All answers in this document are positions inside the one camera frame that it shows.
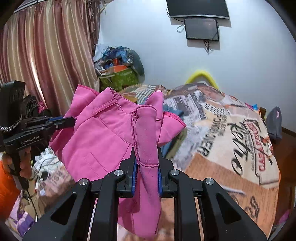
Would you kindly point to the black bag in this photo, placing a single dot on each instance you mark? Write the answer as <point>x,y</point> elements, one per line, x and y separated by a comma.
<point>34,106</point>

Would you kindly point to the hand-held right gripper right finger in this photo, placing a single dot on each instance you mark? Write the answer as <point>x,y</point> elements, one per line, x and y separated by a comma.
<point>159,178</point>

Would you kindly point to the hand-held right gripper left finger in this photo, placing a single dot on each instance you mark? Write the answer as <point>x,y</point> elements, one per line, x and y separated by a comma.
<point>134,176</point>

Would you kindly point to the striped brown curtain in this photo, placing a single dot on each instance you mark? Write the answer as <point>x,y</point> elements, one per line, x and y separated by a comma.
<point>50,53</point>

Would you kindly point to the pile of clothes and bags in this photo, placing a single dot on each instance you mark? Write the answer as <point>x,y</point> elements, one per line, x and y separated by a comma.
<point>120,56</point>

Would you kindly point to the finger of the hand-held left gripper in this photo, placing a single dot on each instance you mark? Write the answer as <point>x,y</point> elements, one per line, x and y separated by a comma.
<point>62,126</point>
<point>59,119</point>

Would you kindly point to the blue jeans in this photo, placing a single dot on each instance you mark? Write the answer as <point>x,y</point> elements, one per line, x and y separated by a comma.
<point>173,143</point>

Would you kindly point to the small black monitor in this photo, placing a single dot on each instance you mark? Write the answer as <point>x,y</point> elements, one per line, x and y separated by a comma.
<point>201,29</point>

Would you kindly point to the wooden bed frame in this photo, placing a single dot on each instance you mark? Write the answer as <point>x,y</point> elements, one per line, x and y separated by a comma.
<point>262,112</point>

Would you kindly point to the person's left forearm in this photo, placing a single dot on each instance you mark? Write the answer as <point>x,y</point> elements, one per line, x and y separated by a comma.
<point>7,190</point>

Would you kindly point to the printed blanket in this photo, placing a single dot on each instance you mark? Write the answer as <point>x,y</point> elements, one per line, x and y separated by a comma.
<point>219,139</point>

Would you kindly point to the pink pants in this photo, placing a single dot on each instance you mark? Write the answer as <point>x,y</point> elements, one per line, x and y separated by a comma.
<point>104,139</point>

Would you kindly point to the yellow foam headboard pad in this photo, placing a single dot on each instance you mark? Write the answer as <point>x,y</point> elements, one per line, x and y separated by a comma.
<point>203,75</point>

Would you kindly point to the grey backpack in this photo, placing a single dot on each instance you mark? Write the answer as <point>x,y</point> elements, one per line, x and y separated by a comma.
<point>274,122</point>

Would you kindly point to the black wall television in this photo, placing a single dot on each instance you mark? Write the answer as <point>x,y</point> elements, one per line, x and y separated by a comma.
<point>196,8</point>

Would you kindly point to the person's left hand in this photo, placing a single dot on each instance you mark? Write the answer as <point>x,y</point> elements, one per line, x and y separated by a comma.
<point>26,169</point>

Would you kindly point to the green patterned bag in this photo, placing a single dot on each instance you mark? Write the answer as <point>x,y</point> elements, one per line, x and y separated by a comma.
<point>120,81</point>

